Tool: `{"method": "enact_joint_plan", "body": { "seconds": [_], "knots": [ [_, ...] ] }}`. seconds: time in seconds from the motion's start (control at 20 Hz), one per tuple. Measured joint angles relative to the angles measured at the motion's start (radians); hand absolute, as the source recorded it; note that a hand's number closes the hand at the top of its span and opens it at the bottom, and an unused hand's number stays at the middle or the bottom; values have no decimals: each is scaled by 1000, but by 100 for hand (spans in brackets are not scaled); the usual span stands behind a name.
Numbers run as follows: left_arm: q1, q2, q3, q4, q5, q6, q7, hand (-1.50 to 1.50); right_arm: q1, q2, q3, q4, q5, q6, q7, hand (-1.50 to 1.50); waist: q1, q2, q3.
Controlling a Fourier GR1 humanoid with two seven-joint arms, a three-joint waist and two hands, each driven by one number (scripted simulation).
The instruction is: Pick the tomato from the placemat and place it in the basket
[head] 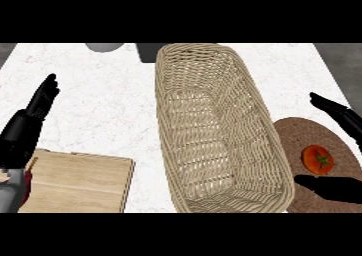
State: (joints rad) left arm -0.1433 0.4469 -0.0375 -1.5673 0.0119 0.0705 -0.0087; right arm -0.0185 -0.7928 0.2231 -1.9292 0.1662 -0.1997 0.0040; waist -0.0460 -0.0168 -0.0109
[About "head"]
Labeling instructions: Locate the grey round object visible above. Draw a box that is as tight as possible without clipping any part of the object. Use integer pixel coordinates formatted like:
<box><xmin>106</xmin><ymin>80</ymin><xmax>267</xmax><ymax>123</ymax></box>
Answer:
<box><xmin>84</xmin><ymin>43</ymin><xmax>126</xmax><ymax>53</ymax></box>

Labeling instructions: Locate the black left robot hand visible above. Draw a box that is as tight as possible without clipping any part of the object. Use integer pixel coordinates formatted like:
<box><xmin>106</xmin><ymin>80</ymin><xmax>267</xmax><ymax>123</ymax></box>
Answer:
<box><xmin>0</xmin><ymin>73</ymin><xmax>62</xmax><ymax>170</ymax></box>

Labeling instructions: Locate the pale wooden cutting board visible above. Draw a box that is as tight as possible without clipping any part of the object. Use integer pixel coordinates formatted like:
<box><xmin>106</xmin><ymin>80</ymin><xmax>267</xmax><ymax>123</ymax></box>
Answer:
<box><xmin>16</xmin><ymin>148</ymin><xmax>136</xmax><ymax>214</ymax></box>

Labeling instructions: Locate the dark grey box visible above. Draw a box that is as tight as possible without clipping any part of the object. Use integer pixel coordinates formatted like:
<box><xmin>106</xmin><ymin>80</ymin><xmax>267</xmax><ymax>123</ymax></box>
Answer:
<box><xmin>135</xmin><ymin>43</ymin><xmax>171</xmax><ymax>64</ymax></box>

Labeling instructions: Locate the brown oval placemat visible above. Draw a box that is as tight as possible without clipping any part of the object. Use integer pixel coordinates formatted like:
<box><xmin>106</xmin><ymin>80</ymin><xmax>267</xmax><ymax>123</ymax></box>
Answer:
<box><xmin>272</xmin><ymin>116</ymin><xmax>362</xmax><ymax>214</ymax></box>

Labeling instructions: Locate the red tomato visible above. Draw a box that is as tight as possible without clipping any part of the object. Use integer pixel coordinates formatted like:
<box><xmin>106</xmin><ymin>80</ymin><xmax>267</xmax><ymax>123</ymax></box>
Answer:
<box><xmin>300</xmin><ymin>144</ymin><xmax>335</xmax><ymax>176</ymax></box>

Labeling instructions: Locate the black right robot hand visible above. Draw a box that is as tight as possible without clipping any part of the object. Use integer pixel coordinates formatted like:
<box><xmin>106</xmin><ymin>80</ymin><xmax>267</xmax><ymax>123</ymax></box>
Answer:
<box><xmin>293</xmin><ymin>91</ymin><xmax>362</xmax><ymax>206</ymax></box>

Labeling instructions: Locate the beige wicker basket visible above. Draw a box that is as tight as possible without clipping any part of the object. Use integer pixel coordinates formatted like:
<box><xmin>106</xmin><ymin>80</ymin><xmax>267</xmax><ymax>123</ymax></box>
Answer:
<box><xmin>154</xmin><ymin>43</ymin><xmax>297</xmax><ymax>214</ymax></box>

